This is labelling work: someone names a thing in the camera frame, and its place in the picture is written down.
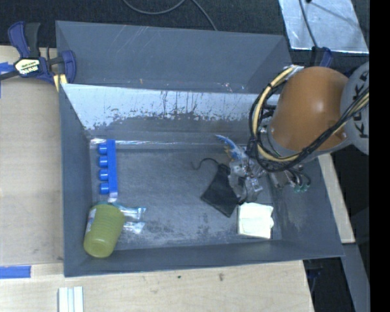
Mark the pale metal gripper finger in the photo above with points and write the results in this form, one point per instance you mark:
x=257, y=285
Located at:
x=235, y=184
x=252, y=188

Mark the grey metal bin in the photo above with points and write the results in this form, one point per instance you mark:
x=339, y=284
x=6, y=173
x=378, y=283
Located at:
x=169, y=180

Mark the clear plastic packet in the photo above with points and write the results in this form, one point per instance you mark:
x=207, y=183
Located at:
x=134, y=221

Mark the blue capped tubes pack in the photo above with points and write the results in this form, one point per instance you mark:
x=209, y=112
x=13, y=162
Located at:
x=110, y=167

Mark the yellow-green plastic cup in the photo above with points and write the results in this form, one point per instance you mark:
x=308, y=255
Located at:
x=103, y=231

